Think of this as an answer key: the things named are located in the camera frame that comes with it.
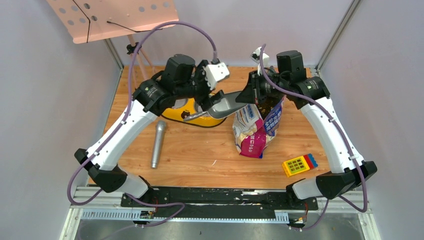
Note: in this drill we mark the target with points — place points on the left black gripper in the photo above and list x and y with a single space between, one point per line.
203 87

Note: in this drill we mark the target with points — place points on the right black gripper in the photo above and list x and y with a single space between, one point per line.
253 91

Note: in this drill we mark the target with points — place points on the silver metal scoop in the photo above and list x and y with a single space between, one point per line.
224 108

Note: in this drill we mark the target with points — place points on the yellow double pet bowl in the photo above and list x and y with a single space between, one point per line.
186 107

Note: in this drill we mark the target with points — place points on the cat food bag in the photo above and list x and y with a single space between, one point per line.
256 125

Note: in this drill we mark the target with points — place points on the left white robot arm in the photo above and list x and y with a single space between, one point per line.
180 79

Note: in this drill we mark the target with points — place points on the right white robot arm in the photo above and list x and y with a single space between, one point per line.
348 168

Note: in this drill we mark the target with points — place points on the silver toy microphone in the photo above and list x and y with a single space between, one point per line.
161 128

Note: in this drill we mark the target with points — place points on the yellow toy block calculator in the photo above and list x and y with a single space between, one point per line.
299 165

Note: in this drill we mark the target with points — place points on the pink music stand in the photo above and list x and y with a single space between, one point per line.
101 20

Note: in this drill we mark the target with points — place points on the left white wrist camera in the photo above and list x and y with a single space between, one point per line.
215 73

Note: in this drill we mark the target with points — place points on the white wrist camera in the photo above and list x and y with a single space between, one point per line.
215 73
257 57

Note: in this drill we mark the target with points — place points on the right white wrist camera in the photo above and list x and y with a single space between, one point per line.
257 57

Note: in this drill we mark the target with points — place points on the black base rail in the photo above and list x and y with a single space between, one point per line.
198 196

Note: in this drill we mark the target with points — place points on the grey slotted cable duct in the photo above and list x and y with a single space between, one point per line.
191 213

